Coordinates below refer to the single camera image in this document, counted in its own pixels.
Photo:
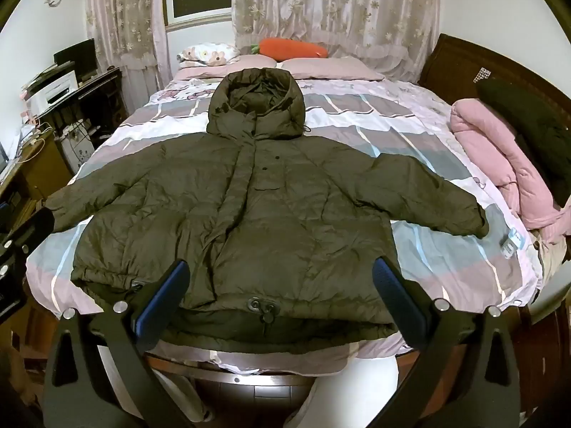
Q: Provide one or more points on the folded pink quilt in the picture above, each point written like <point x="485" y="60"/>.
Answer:
<point x="490" y="151"/>

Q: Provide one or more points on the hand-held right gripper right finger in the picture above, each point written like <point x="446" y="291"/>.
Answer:
<point x="397" y="296"/>

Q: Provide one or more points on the blue white tag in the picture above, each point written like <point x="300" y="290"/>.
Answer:
<point x="513" y="240"/>

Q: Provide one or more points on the dark green cloth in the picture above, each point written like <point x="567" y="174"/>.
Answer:
<point x="531" y="116"/>

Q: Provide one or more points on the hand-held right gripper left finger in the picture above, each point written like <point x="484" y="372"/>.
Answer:
<point x="163" y="296"/>

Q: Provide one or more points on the pink pillow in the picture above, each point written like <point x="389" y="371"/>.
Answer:
<point x="223" y="67"/>
<point x="334" y="67"/>

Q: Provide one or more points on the brown wooden desk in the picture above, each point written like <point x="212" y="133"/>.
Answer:
<point x="35" y="174"/>

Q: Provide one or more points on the olive green hooded puffer jacket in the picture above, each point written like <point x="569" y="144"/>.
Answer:
<point x="267" y="232"/>

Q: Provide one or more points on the white floral pillow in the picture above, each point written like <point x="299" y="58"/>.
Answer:
<point x="207" y="53"/>

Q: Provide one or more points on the orange carrot plush pillow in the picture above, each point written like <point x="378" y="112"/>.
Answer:
<point x="290" y="49"/>

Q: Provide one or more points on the brown wooden headboard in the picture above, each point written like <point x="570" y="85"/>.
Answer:
<point x="455" y="62"/>

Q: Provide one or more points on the wide floral lace curtain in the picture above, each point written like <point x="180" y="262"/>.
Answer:
<point x="339" y="9"/>

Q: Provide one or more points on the black desk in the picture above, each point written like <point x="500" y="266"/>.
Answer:
<point x="96" y="102"/>

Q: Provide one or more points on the black monitor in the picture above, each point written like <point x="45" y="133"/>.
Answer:
<point x="78" y="58"/>

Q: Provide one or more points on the white printer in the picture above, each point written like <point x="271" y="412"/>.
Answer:
<point x="55" y="91"/>

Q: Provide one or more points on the narrow floral lace curtain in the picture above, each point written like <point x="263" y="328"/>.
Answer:
<point x="129" y="31"/>

